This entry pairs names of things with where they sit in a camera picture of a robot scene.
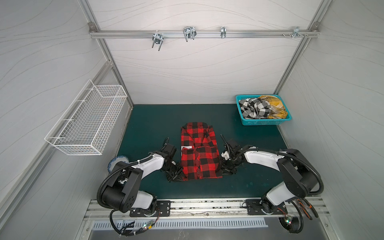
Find red black plaid shirt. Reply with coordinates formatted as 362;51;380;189
181;122;223;181

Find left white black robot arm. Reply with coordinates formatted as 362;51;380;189
97;144;183;216

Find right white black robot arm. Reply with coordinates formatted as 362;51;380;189
222;140;325;213

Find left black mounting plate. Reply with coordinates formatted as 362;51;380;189
130;200;171;217

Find black mounting plate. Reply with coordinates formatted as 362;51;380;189
245;199;288;216
130;200;171;217

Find black white plaid shirt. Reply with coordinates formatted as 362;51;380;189
239;98;272;120

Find blue white ceramic bowl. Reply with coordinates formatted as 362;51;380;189
108;156;129;173

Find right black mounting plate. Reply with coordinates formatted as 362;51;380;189
245;199;288;216

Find yellow plaid shirt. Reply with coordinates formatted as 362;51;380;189
258;95;289;119

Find orange black pliers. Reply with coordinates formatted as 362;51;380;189
298;199;319;220

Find metal U-bolt clamp middle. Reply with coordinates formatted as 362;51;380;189
183;26;197;42

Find metal u-bolt clamp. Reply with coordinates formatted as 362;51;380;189
183;26;197;42
152;33;164;51

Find metal U-bolt clamp left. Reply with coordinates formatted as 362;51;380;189
152;33;164;51

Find white slotted cable duct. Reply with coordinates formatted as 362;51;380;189
92;218;269;231

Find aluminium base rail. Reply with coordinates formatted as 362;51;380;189
84;196;331;221

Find white wire basket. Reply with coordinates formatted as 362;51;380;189
45;80;127;156

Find small metal ring clamp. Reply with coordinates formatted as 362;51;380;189
221;27;227;39

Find metal bracket with bolts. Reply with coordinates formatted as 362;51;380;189
282;27;309;39

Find aluminium cross rail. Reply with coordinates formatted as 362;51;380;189
90;29;321;39

